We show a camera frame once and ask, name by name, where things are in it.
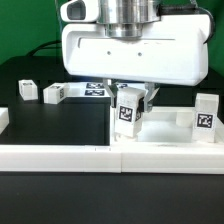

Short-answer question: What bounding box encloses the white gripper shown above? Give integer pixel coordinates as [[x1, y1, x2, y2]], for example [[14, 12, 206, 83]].
[[62, 14, 210, 112]]

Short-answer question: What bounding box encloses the white square table top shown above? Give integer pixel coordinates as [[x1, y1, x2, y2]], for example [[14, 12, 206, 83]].
[[111, 107, 224, 145]]

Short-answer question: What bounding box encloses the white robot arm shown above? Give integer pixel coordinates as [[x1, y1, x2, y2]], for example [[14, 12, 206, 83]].
[[60, 0, 213, 112]]

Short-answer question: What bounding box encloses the white fiducial marker base sheet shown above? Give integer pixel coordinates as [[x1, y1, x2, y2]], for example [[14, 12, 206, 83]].
[[64, 81, 129, 99]]

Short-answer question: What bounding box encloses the black cable bundle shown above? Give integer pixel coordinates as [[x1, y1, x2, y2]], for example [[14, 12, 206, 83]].
[[26, 39, 63, 58]]

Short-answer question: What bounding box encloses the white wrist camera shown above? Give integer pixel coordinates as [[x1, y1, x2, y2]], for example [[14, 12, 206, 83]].
[[60, 0, 100, 23]]

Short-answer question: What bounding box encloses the white front fence rail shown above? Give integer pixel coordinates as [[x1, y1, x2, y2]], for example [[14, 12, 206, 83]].
[[0, 145, 224, 174]]

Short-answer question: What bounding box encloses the white fence rail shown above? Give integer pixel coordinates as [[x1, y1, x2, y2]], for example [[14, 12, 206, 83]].
[[0, 145, 224, 174], [0, 107, 9, 134]]

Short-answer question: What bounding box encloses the white left fence rail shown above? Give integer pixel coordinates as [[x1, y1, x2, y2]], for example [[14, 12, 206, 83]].
[[0, 107, 9, 134]]

